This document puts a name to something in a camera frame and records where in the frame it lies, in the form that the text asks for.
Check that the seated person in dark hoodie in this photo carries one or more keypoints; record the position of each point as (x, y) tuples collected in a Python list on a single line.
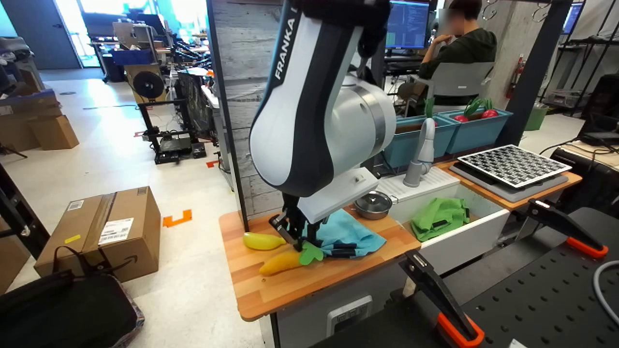
[(466, 45)]

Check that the red radish plush toy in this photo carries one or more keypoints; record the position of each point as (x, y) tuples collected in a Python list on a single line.
[(477, 109)]

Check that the grey faucet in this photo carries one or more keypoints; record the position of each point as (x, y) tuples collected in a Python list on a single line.
[(425, 152)]

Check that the stacked cardboard boxes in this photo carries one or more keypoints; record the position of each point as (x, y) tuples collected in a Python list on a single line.
[(36, 127)]

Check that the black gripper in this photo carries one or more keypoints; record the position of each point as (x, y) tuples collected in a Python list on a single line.
[(295, 214)]

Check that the round metal bowl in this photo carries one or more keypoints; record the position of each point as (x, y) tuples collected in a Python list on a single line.
[(375, 206)]

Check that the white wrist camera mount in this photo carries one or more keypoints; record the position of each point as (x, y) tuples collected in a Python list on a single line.
[(340, 194)]

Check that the white black Franka robot arm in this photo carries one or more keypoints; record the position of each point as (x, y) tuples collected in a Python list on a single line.
[(311, 98)]

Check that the black machine with filament spool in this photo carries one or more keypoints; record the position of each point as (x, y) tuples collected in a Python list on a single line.
[(162, 109)]

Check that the green cloth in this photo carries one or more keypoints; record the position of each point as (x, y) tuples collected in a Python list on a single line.
[(440, 217)]

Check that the light blue cloth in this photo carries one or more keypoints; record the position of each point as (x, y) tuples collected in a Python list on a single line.
[(351, 235)]

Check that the black office chair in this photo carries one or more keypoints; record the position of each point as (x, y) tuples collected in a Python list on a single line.
[(601, 109)]

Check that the red fire extinguisher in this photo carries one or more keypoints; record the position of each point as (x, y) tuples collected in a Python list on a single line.
[(518, 76)]

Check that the yellow banana plush toy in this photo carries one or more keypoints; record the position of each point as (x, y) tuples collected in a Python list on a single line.
[(264, 243)]

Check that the white sink basin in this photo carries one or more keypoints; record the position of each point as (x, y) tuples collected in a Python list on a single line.
[(468, 244)]

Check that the cardboard box with label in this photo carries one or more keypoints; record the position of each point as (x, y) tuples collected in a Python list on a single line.
[(119, 233)]

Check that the teal plastic planter bin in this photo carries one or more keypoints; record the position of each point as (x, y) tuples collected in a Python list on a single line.
[(477, 132), (413, 144)]

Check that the grey office chair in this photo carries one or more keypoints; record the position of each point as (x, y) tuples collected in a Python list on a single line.
[(460, 82)]

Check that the black clamp with orange tip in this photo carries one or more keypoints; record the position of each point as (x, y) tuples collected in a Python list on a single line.
[(438, 293), (562, 227)]

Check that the black white checkerboard panel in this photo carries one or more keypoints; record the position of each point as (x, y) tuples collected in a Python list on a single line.
[(514, 165)]

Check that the black bag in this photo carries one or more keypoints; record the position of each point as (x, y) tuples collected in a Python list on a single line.
[(61, 312)]

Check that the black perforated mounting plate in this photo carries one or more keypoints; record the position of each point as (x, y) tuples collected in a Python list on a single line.
[(549, 302)]

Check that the computer monitor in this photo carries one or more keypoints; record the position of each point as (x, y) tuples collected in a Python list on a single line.
[(409, 24)]

